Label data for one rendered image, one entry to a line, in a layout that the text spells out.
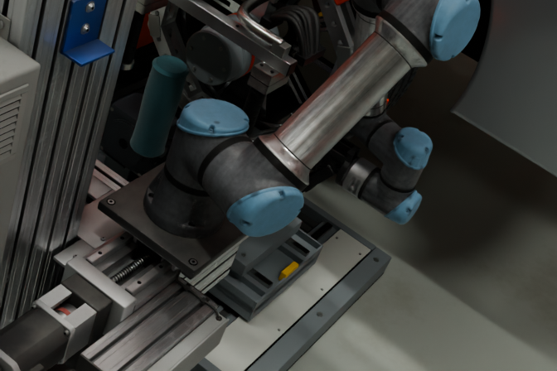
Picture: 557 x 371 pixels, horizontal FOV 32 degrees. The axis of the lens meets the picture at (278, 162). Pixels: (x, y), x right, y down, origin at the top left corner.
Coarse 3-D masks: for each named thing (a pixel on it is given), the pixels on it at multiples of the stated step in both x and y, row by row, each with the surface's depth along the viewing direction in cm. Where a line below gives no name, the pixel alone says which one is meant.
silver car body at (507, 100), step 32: (512, 0) 230; (544, 0) 226; (512, 32) 233; (544, 32) 229; (512, 64) 236; (544, 64) 232; (480, 96) 244; (512, 96) 240; (544, 96) 235; (480, 128) 248; (512, 128) 243; (544, 128) 238; (544, 160) 241
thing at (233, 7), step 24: (216, 0) 238; (240, 0) 236; (288, 0) 226; (192, 24) 245; (288, 24) 234; (336, 24) 223; (216, 96) 246; (240, 96) 250; (288, 96) 256; (264, 120) 242
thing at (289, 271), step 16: (288, 240) 279; (304, 240) 287; (272, 256) 277; (288, 256) 279; (304, 256) 278; (256, 272) 264; (272, 272) 271; (288, 272) 269; (224, 288) 262; (240, 288) 262; (256, 288) 262; (272, 288) 263; (240, 304) 260; (256, 304) 257
